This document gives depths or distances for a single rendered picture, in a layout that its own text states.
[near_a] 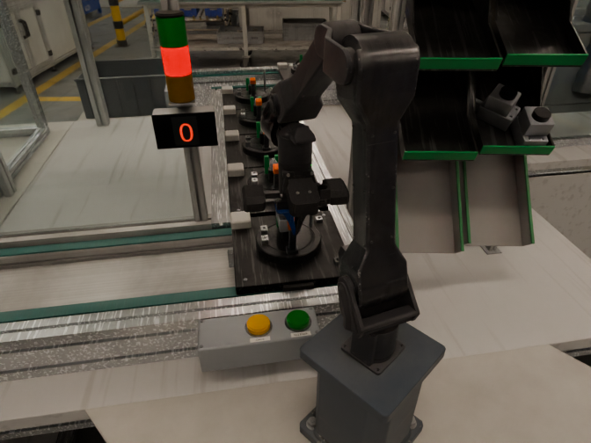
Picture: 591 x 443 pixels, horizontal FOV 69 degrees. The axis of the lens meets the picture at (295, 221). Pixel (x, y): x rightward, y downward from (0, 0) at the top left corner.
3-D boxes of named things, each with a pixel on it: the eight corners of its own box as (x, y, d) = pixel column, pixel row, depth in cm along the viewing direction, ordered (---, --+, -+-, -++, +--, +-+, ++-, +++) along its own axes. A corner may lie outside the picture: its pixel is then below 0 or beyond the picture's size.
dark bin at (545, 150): (549, 156, 81) (570, 127, 74) (478, 155, 81) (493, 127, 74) (512, 55, 95) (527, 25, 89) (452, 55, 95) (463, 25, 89)
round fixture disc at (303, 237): (327, 261, 89) (327, 253, 88) (259, 268, 87) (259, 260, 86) (313, 223, 100) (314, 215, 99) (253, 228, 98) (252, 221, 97)
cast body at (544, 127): (541, 152, 80) (560, 126, 74) (517, 152, 80) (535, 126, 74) (528, 119, 85) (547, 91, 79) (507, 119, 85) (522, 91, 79)
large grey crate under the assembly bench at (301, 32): (327, 40, 580) (328, 23, 567) (281, 41, 579) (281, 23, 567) (325, 34, 613) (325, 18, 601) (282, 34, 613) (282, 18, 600)
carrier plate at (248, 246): (356, 281, 87) (357, 273, 85) (236, 295, 83) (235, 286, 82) (329, 216, 106) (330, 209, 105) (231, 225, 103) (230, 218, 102)
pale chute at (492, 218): (523, 246, 90) (535, 243, 86) (460, 245, 90) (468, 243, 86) (512, 120, 95) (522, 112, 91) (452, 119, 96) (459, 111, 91)
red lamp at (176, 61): (191, 76, 80) (187, 48, 77) (164, 77, 79) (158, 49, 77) (192, 68, 84) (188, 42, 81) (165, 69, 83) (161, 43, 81)
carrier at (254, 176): (328, 214, 107) (330, 168, 100) (230, 221, 104) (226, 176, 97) (310, 169, 127) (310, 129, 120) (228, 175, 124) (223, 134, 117)
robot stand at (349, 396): (369, 497, 62) (386, 418, 51) (297, 430, 70) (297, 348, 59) (423, 428, 71) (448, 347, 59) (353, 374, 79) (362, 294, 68)
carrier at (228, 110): (296, 136, 147) (296, 100, 140) (225, 141, 144) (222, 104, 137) (286, 112, 167) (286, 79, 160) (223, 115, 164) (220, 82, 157)
